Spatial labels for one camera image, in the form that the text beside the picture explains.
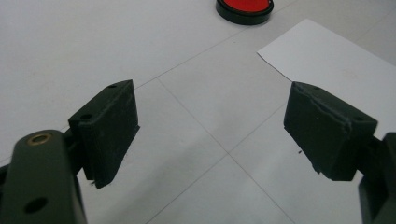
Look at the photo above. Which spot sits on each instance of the white paper sheet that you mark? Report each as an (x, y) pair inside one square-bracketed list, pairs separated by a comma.
[(327, 56)]

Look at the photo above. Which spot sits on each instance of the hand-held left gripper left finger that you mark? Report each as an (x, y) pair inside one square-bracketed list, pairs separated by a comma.
[(106, 130)]

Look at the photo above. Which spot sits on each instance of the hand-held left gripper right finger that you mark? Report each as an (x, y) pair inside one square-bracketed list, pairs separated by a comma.
[(327, 133)]

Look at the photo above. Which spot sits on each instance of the large white table cover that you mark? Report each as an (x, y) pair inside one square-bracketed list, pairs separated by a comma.
[(93, 46)]

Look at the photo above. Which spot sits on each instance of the round red ink pad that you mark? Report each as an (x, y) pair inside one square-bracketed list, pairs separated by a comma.
[(246, 6)]

